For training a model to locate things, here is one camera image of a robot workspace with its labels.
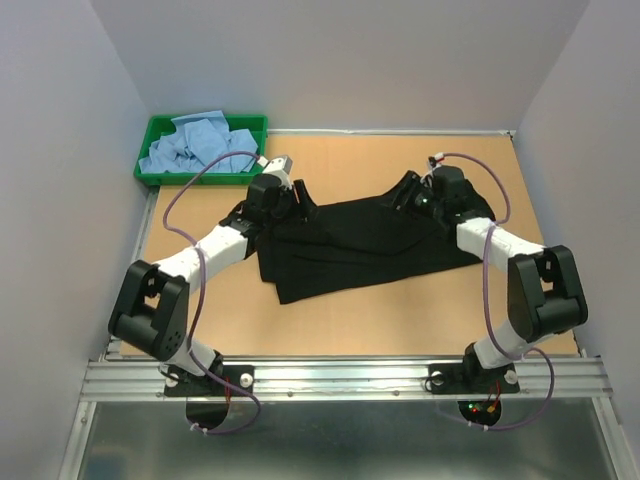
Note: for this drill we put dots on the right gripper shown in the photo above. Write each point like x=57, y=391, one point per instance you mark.
x=425, y=183

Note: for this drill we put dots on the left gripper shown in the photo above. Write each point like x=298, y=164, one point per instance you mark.
x=301, y=210

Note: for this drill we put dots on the black long sleeve shirt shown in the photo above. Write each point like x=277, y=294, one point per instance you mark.
x=352, y=244

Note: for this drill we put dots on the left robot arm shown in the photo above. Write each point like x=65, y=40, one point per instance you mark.
x=159, y=304

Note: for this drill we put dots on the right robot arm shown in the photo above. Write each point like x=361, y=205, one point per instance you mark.
x=544, y=292

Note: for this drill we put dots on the green plastic bin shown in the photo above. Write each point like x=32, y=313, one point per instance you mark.
x=160, y=124

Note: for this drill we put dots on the light blue shirt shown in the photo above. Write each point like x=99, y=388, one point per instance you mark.
x=198, y=140

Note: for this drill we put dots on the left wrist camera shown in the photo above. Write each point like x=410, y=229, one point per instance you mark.
x=279, y=167

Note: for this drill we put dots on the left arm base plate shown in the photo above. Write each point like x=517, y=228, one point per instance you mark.
x=181, y=384

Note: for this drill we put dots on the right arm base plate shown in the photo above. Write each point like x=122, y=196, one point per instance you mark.
x=454, y=379

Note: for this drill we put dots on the aluminium mounting rail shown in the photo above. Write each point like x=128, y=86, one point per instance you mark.
x=351, y=418

